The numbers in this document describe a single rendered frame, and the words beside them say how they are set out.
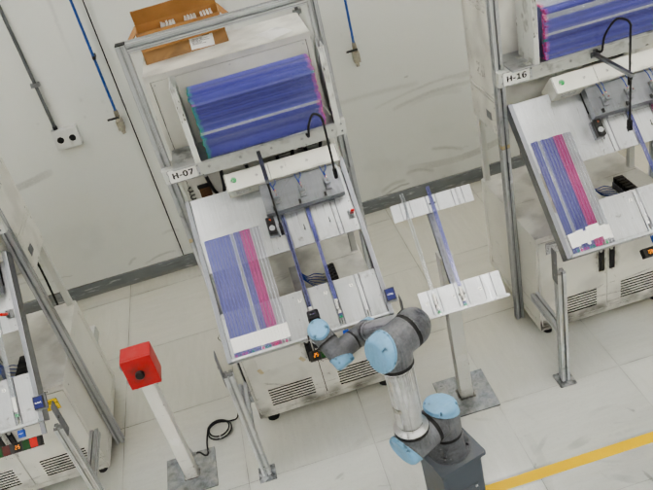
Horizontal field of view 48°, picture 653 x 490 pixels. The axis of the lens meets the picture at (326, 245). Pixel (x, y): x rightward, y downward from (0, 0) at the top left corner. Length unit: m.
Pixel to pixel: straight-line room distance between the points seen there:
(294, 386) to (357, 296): 0.73
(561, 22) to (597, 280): 1.26
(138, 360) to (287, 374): 0.75
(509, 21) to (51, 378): 2.53
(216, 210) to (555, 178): 1.44
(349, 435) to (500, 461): 0.71
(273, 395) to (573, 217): 1.59
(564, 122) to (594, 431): 1.34
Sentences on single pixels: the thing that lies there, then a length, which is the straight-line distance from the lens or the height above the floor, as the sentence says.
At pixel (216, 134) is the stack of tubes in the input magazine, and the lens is 2.95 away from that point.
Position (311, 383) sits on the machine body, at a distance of 3.54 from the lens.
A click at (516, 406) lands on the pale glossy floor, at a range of 3.53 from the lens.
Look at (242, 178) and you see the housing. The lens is 3.07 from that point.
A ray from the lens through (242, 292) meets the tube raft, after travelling 3.01.
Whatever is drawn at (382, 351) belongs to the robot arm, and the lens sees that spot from 2.14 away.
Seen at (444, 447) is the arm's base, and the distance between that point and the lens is 2.59.
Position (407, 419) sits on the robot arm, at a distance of 2.36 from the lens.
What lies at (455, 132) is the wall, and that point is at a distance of 4.95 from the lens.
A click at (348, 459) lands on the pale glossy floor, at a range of 3.44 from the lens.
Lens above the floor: 2.61
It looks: 33 degrees down
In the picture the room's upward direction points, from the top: 15 degrees counter-clockwise
